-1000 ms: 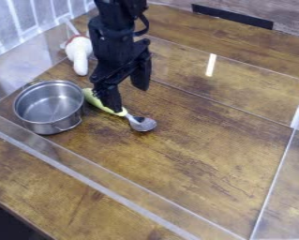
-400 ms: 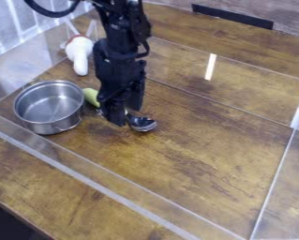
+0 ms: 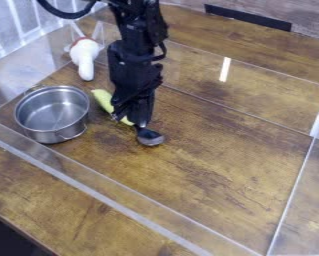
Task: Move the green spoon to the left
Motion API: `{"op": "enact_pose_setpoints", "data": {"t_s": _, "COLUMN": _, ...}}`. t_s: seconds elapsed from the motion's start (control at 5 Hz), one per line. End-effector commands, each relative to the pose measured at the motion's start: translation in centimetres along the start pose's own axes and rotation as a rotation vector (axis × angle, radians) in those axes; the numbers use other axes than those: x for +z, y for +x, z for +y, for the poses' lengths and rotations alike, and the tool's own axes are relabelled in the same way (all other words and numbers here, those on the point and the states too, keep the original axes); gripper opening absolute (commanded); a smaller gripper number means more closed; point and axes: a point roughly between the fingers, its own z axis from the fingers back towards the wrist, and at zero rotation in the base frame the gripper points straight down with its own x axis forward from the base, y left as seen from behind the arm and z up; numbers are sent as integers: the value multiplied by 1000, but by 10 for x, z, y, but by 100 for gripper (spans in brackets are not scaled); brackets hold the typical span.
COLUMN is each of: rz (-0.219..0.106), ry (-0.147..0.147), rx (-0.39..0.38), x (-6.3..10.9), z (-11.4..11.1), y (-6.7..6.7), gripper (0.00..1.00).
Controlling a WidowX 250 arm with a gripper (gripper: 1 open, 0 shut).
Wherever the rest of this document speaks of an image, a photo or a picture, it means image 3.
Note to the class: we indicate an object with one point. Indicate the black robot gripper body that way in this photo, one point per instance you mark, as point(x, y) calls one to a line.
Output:
point(132, 54)

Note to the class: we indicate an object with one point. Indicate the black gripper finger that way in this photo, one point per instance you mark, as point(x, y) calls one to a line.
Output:
point(121, 108)
point(141, 106)

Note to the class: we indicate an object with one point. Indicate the small stainless steel pot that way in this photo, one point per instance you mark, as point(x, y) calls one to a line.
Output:
point(52, 113)

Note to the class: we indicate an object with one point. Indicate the white and red toy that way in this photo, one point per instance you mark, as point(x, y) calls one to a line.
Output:
point(82, 52)

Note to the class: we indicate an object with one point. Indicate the black strip on table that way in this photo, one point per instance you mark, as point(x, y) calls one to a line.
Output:
point(249, 18)

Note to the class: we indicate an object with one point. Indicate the clear acrylic barrier walls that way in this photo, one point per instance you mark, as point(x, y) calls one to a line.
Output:
point(227, 189)

